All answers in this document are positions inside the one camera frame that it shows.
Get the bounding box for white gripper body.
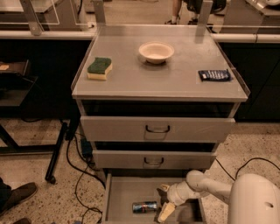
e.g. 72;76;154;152
167;181;193;206

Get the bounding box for blue silver redbull can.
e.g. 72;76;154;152
132;201;158;214

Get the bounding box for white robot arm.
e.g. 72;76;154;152
157;170;280;224

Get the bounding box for grey open bottom drawer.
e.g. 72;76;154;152
101;174;207;224

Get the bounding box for grey middle drawer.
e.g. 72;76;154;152
94;150;215;170

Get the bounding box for grey metal drawer cabinet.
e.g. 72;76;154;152
70;24;251;224

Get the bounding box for grey top drawer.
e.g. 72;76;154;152
80;116;235;143

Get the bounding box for black power adapter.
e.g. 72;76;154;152
80;138;93;159

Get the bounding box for white paper bowl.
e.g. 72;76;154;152
138;41;174;64

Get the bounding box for green yellow sponge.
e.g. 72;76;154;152
87;57;113;81

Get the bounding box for brown shoe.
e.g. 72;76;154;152
0;182;38;214

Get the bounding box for person legs in background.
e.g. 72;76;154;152
164;0;198;25

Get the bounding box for black floor cable left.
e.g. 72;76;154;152
65;132;106;224

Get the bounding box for black floor cable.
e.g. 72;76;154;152
214;157;280;182
65;132;106;224

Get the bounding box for black floor cable right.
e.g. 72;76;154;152
214;157;280;182

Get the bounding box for black table frame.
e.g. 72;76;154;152
0;60;67;184

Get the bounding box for white horizontal rail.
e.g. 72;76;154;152
0;31;96;40

